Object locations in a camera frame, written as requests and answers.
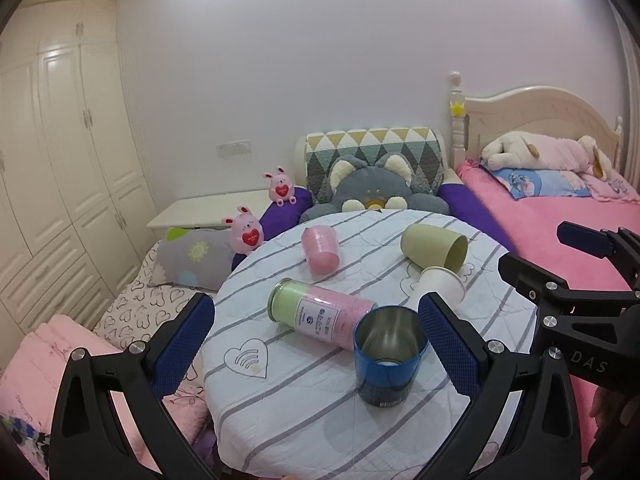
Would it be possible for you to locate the green plastic cup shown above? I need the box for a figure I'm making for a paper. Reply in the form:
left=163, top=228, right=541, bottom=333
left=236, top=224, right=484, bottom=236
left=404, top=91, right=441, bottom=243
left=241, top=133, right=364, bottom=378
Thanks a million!
left=400, top=223, right=469, bottom=272

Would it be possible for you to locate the blue metal cup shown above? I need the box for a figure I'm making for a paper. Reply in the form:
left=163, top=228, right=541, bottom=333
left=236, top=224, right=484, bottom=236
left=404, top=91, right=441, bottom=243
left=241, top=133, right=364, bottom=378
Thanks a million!
left=353, top=306, right=429, bottom=407

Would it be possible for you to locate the cream bed headboard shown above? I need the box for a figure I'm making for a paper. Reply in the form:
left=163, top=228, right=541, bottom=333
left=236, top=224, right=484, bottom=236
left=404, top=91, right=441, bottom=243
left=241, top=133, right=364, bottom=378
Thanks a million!
left=446, top=72, right=626, bottom=181

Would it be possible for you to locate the pink printed pillow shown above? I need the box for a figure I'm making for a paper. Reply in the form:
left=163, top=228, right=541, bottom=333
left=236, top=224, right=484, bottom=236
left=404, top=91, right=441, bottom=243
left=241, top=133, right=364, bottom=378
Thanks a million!
left=575, top=162, right=637, bottom=204

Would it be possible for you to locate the triangle patterned cushion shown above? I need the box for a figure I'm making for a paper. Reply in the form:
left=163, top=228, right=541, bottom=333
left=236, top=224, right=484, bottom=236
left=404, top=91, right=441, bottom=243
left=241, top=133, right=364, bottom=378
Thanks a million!
left=305, top=127, right=447, bottom=206

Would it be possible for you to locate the pink floral quilt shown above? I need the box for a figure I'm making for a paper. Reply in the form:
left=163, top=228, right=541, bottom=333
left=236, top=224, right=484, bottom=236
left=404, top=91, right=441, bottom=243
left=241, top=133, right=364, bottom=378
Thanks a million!
left=0, top=314, right=211, bottom=480

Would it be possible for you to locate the purple cushion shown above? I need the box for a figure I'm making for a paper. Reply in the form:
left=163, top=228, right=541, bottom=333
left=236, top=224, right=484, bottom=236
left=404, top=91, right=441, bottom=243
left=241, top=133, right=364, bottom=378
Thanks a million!
left=231, top=186, right=313, bottom=271

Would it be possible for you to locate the cream wardrobe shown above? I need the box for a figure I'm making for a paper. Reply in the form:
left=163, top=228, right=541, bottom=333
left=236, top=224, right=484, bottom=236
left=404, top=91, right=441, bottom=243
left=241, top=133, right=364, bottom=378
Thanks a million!
left=0, top=0, right=161, bottom=346

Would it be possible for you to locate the white paper cup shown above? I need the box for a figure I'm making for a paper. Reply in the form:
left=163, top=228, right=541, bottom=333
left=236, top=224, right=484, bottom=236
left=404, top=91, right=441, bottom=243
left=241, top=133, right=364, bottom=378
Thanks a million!
left=419, top=266, right=467, bottom=306

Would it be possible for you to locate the grey flower print pillow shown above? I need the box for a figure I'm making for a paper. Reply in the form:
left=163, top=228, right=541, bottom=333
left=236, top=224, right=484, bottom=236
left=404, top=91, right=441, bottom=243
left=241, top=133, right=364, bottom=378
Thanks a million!
left=154, top=226, right=242, bottom=292

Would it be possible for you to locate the white curtain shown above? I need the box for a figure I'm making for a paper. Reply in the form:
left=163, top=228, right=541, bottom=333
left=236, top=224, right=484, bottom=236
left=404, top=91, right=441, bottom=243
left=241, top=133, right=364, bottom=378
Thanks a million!
left=612, top=5, right=640, bottom=186

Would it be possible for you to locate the green and pink tumbler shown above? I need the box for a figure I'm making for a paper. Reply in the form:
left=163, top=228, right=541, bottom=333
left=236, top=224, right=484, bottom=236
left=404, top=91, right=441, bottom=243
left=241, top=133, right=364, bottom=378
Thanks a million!
left=267, top=278, right=378, bottom=351

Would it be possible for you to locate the grey cat plush cushion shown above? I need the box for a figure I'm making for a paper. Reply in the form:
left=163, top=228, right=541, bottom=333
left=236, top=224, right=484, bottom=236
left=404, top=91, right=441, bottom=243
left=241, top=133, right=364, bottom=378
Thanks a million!
left=299, top=154, right=451, bottom=222

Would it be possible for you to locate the blue cartoon pillow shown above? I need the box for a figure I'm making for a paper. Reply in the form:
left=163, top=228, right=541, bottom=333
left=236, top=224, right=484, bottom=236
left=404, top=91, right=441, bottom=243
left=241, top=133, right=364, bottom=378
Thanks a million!
left=487, top=165, right=592, bottom=202

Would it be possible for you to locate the white bedside table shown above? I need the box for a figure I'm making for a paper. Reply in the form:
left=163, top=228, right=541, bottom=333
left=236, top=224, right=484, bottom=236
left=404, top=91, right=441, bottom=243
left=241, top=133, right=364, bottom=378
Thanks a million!
left=146, top=190, right=273, bottom=234

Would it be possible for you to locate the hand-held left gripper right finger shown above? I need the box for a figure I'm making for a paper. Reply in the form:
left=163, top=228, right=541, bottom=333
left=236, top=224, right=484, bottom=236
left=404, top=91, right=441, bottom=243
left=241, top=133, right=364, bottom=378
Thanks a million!
left=417, top=291, right=597, bottom=480

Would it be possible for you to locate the pink plastic cup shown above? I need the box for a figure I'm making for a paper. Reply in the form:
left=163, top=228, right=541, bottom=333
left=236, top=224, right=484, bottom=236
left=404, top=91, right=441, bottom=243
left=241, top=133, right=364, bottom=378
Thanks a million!
left=301, top=226, right=342, bottom=276

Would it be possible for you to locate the white and pink dog plush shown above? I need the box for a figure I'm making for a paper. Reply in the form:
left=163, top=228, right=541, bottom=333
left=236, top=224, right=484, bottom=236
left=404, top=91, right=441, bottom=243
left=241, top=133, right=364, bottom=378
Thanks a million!
left=481, top=131, right=614, bottom=182

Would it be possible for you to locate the heart print bed sheet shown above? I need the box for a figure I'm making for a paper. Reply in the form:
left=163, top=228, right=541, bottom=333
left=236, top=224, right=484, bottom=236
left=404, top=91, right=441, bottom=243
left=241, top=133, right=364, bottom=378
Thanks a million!
left=92, top=252, right=222, bottom=352

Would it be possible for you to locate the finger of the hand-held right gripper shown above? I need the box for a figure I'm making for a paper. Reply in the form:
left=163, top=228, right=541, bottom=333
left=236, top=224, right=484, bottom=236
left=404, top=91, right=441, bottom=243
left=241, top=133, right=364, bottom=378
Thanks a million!
left=556, top=220, right=640, bottom=292
left=498, top=252, right=640, bottom=328

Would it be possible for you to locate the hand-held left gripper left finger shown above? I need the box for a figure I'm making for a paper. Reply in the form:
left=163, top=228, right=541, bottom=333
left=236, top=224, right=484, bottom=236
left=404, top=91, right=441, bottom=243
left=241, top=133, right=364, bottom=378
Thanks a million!
left=47, top=291, right=221, bottom=480

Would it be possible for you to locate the pink bunny plush toy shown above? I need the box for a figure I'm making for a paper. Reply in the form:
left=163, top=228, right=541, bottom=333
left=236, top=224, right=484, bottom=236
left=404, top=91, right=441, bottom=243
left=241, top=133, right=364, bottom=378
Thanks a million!
left=221, top=205, right=265, bottom=254
left=264, top=166, right=297, bottom=207

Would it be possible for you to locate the person's right hand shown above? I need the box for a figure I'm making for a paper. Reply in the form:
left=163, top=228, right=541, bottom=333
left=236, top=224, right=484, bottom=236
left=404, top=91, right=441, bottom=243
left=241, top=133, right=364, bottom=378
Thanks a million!
left=592, top=387, right=626, bottom=442

